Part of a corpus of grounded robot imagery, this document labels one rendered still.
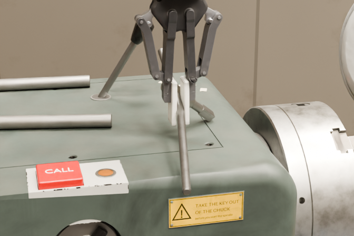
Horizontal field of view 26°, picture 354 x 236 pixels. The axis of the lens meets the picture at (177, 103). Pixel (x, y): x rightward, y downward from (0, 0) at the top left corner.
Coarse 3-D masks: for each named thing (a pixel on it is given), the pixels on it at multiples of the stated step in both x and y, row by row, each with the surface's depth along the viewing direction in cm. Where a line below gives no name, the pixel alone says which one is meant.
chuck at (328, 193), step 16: (288, 112) 134; (304, 112) 134; (320, 112) 135; (304, 128) 130; (320, 128) 131; (336, 128) 131; (304, 144) 128; (320, 144) 128; (320, 160) 127; (336, 160) 127; (352, 160) 128; (320, 176) 126; (336, 176) 127; (352, 176) 127; (320, 192) 126; (336, 192) 126; (352, 192) 127; (320, 208) 126; (336, 208) 126; (352, 208) 127; (320, 224) 126; (336, 224) 127; (352, 224) 128
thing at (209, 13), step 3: (207, 9) 113; (210, 9) 113; (207, 12) 113; (210, 12) 113; (213, 12) 113; (216, 12) 113; (207, 15) 113; (210, 15) 113; (213, 15) 113; (204, 18) 114; (207, 18) 113; (210, 18) 113; (207, 21) 113; (210, 21) 112
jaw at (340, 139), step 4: (332, 132) 131; (336, 132) 131; (344, 132) 132; (332, 136) 131; (336, 136) 131; (340, 136) 131; (344, 136) 131; (348, 136) 133; (352, 136) 133; (336, 140) 130; (340, 140) 130; (344, 140) 130; (348, 140) 131; (352, 140) 132; (336, 144) 130; (340, 144) 130; (344, 144) 130; (348, 144) 130; (352, 144) 132; (336, 148) 129; (340, 148) 129; (344, 148) 130; (348, 148) 130; (352, 148) 132; (340, 152) 129; (344, 152) 129
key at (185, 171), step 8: (160, 48) 126; (160, 56) 125; (176, 112) 116; (184, 120) 113; (184, 128) 112; (184, 136) 110; (184, 144) 108; (184, 152) 106; (184, 160) 105; (184, 168) 103; (184, 176) 102; (184, 184) 100; (184, 192) 100
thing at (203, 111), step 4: (192, 104) 121; (196, 104) 122; (200, 104) 123; (192, 108) 122; (196, 108) 122; (200, 108) 123; (204, 108) 123; (208, 108) 125; (200, 112) 123; (204, 112) 123; (208, 112) 124; (212, 112) 125; (204, 116) 124; (208, 116) 124; (212, 116) 124; (208, 120) 125
